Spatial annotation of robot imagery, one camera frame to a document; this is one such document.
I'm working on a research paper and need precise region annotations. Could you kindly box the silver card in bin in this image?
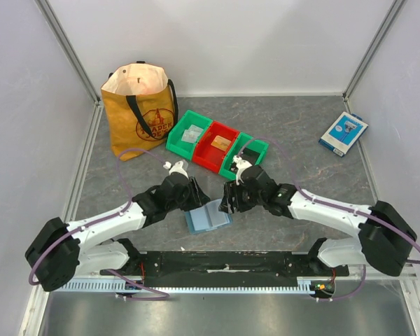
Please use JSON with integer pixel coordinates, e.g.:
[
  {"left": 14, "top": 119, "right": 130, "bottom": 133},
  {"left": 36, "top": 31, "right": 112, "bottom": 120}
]
[{"left": 187, "top": 125, "right": 204, "bottom": 141}]

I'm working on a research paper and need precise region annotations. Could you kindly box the left green plastic bin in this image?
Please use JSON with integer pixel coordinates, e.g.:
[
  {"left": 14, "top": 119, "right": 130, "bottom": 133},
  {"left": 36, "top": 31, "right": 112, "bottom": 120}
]
[{"left": 166, "top": 110, "right": 213, "bottom": 160}]

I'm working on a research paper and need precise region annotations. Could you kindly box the upper black card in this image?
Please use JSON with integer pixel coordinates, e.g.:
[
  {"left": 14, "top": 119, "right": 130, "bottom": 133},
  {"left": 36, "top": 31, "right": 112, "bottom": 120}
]
[{"left": 239, "top": 148, "right": 260, "bottom": 165}]

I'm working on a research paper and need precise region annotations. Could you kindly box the blue razor box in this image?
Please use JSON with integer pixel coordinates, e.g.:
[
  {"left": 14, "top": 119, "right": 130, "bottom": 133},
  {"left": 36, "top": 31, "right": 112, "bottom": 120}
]
[{"left": 318, "top": 111, "right": 368, "bottom": 158}]

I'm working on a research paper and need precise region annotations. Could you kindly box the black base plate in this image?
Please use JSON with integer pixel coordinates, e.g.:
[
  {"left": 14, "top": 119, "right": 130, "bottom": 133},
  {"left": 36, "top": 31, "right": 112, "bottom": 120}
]
[{"left": 117, "top": 251, "right": 349, "bottom": 287}]

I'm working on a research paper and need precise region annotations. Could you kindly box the green plastic bin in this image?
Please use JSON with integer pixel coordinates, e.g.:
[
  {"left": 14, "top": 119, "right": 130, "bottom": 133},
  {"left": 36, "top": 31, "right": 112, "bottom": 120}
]
[
  {"left": 166, "top": 110, "right": 213, "bottom": 160},
  {"left": 219, "top": 132, "right": 269, "bottom": 181}
]

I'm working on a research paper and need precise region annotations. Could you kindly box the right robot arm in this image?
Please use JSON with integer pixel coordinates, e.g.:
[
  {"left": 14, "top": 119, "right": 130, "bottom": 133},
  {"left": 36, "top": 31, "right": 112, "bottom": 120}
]
[{"left": 219, "top": 165, "right": 417, "bottom": 277}]

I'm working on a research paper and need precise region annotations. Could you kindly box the brown Trader Joe's paper bag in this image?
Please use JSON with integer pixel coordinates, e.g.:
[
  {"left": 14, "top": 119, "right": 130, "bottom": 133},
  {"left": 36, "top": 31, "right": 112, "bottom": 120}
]
[{"left": 101, "top": 61, "right": 179, "bottom": 162}]

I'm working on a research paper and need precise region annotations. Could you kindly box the blue leather card holder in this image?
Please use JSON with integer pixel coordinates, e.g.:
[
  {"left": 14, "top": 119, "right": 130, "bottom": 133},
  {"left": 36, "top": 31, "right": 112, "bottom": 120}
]
[{"left": 185, "top": 199, "right": 232, "bottom": 235}]

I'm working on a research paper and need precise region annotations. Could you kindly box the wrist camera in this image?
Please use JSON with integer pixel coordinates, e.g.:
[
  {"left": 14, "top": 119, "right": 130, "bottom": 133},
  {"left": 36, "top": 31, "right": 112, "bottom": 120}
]
[
  {"left": 232, "top": 155, "right": 253, "bottom": 186},
  {"left": 163, "top": 160, "right": 188, "bottom": 178}
]

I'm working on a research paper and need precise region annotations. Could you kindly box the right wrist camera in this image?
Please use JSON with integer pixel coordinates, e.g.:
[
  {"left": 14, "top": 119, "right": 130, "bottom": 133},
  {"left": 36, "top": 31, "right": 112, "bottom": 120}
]
[{"left": 232, "top": 155, "right": 253, "bottom": 186}]

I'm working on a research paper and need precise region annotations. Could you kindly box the right green plastic bin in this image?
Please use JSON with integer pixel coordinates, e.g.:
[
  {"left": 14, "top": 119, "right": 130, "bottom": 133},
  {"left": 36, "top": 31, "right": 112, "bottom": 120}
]
[{"left": 219, "top": 132, "right": 269, "bottom": 181}]

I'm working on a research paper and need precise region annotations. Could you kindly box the red plastic bin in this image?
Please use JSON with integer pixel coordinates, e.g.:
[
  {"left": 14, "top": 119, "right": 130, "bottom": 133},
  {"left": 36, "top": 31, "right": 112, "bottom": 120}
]
[{"left": 192, "top": 121, "right": 239, "bottom": 174}]

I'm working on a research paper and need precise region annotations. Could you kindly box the gold card in bin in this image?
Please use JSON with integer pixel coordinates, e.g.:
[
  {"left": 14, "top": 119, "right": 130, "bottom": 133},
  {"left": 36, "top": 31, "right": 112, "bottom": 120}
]
[{"left": 211, "top": 135, "right": 232, "bottom": 151}]

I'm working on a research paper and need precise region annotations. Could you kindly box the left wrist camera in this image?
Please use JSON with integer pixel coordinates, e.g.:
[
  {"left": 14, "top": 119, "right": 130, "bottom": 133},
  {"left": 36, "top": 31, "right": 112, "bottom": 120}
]
[{"left": 163, "top": 160, "right": 188, "bottom": 178}]

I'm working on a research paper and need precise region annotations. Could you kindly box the silver credit card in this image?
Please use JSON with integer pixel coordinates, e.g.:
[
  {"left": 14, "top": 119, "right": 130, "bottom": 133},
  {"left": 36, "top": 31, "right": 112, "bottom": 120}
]
[{"left": 181, "top": 129, "right": 200, "bottom": 144}]

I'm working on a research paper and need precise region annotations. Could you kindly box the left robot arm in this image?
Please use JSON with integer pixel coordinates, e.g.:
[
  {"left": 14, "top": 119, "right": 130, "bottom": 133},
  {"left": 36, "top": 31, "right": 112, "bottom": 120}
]
[{"left": 24, "top": 172, "right": 210, "bottom": 292}]

